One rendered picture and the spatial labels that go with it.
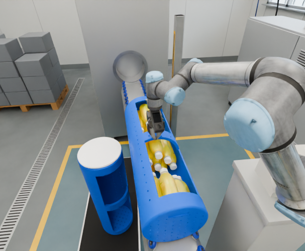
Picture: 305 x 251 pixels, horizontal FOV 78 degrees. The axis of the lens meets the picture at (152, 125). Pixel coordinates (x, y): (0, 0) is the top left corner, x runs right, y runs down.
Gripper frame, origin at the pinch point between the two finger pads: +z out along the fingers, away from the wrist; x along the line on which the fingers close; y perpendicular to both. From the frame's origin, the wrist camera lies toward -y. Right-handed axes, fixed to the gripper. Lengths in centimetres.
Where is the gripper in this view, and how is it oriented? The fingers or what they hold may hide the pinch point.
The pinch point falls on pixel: (155, 138)
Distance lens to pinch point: 100.8
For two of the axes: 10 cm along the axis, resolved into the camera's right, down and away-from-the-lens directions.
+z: 0.2, 8.0, 6.1
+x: -9.8, 1.3, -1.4
